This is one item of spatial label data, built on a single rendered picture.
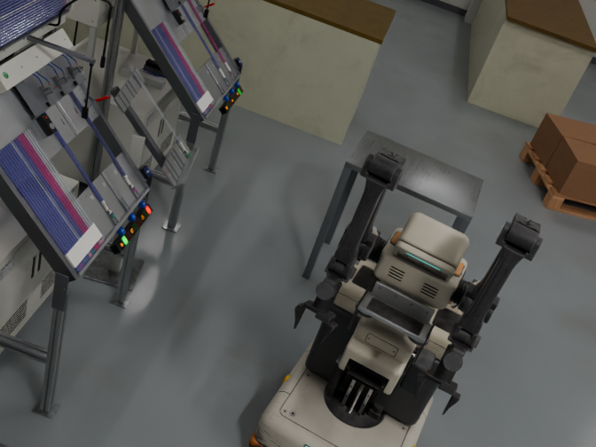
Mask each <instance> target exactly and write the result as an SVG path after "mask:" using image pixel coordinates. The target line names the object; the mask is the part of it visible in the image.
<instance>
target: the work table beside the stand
mask: <svg viewBox="0 0 596 447"><path fill-rule="evenodd" d="M382 148H386V149H387V150H389V151H390V152H392V153H393V155H396V154H397V155H399V156H401V157H403V158H405V159H406V160H405V163H404V165H403V166H402V167H401V169H403V170H404V172H403V174H402V176H401V178H400V180H399V182H398V184H397V187H396V189H397V190H399V191H401V192H405V193H407V194H409V195H411V196H413V197H415V198H417V199H420V200H423V201H425V202H427V203H429V204H431V205H434V206H436V207H438V208H441V209H443V210H445V211H447V212H450V213H452V214H454V215H455V216H457V217H456V219H455V221H454V223H453V225H452V227H451V228H452V229H454V230H456V231H459V232H461V233H463V234H464V233H465V231H466V230H467V227H468V225H469V224H470V222H471V220H472V218H473V216H474V211H475V207H476V204H477V201H478V198H479V194H480V191H481V188H482V182H483V180H482V179H481V178H479V177H476V176H473V175H470V174H468V173H467V172H464V171H462V170H460V169H456V168H454V167H452V166H450V165H448V164H446V163H443V162H441V161H438V160H436V159H434V158H431V157H429V156H427V155H425V154H423V153H420V152H417V151H415V150H413V149H411V148H409V147H407V146H404V145H401V144H398V143H397V142H395V141H393V140H390V139H388V138H386V137H383V136H381V135H378V134H376V133H374V132H371V131H370V130H367V131H366V133H365V135H364V136H363V137H362V139H361V140H360V142H359V143H358V145H357V147H356V148H355V149H354V151H353V152H352V154H351V155H350V156H349V157H348V159H347V160H346V162H345V165H344V168H343V170H342V172H341V176H340V179H339V181H338V184H337V186H336V188H335V191H334V194H333V197H332V200H331V202H330V205H329V207H328V209H327V212H326V214H325V219H324V221H323V223H322V225H321V228H320V231H319V233H318V237H317V239H316V242H315V244H314V247H313V249H312V251H311V254H310V258H309V260H308V262H307V265H306V268H305V270H304V273H303V275H302V276H303V277H304V278H306V279H309V278H310V275H311V273H312V271H313V268H314V266H315V263H316V261H317V258H318V255H319V252H320V250H321V247H322V246H323V243H324V242H325V243H326V244H328V245H329V244H330V243H331V241H332V238H333V235H334V233H335V230H336V228H337V225H338V223H339V221H340V219H341V215H342V212H343V210H344V208H345V206H346V203H347V200H348V198H349V195H350V192H351V190H352V187H353V185H354V183H355V181H356V178H357V174H358V172H359V173H360V172H361V170H362V167H363V166H364V163H365V160H366V157H367V156H368V155H369V153H371V154H373V155H375V154H376V153H377V152H378V151H379V150H381V149H382Z"/></svg>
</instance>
